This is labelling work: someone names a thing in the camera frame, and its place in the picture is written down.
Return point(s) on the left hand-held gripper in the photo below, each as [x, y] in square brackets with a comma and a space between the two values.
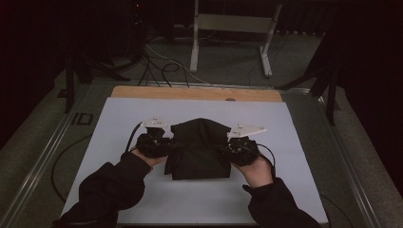
[153, 145]

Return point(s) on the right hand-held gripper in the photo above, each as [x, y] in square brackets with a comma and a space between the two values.
[242, 152]

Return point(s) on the black shorts with blue print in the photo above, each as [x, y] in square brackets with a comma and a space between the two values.
[198, 148]

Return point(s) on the person's left hand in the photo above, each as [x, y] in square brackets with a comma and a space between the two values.
[149, 161]

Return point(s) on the person's right hand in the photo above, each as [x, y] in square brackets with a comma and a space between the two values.
[258, 174]

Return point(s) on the white table mat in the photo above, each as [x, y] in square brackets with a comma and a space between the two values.
[111, 120]

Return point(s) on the black stand with angled legs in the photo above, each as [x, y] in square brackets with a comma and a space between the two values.
[331, 95]

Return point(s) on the dark cabinet with red light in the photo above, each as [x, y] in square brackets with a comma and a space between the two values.
[138, 19]

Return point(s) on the short metal floor rail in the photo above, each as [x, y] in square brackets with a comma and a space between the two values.
[221, 85]

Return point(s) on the long metal floor rail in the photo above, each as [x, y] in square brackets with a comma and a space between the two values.
[348, 164]
[44, 158]

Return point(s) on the white metal stand frame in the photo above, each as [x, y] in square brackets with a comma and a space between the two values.
[234, 22]

